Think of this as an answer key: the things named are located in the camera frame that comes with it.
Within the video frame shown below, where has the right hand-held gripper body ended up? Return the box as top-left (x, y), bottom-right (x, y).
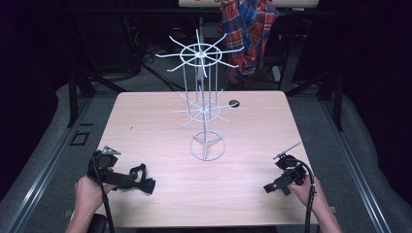
top-left (272, 141), bottom-right (307, 186)

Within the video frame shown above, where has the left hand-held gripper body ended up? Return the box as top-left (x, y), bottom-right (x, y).
top-left (86, 145), bottom-right (122, 189)

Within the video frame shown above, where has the dark cloth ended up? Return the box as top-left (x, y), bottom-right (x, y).
top-left (128, 163), bottom-right (156, 195)

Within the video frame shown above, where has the person's right hand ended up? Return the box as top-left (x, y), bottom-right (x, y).
top-left (287, 174), bottom-right (328, 216)

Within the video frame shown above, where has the person's left hand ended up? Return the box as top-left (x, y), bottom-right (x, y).
top-left (74, 176), bottom-right (119, 219)

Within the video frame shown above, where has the black chair part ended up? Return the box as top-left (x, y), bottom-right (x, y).
top-left (86, 213), bottom-right (109, 233)

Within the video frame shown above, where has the black metal stand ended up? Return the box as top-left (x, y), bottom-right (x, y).
top-left (285, 64), bottom-right (345, 132)
top-left (66, 62), bottom-right (127, 128)

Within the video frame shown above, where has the plaid red blue cloth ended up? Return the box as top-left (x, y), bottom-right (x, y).
top-left (220, 0), bottom-right (280, 89)

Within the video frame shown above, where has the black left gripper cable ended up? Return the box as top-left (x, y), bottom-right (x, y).
top-left (91, 150), bottom-right (117, 233)

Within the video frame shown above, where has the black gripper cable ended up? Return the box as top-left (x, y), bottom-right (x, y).
top-left (296, 159), bottom-right (318, 233)
top-left (91, 150), bottom-right (117, 233)

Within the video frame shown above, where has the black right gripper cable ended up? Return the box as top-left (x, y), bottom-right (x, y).
top-left (296, 159), bottom-right (318, 233)

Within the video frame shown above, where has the black square floor frame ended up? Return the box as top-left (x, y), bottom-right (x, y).
top-left (69, 130), bottom-right (90, 147)

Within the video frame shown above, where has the grey floor rail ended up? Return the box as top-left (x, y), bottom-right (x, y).
top-left (319, 96), bottom-right (395, 233)
top-left (6, 96), bottom-right (95, 233)

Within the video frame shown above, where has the white wire display rack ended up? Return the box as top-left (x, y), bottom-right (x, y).
top-left (154, 28), bottom-right (246, 162)

